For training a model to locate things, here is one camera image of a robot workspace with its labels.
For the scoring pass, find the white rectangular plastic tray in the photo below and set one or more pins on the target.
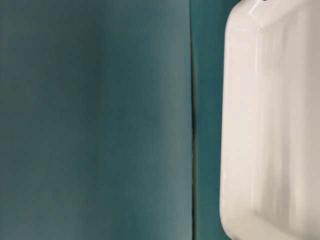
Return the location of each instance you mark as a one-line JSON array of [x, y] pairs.
[[270, 149]]

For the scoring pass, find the teal green table cloth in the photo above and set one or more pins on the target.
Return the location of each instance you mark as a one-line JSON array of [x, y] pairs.
[[111, 119]]

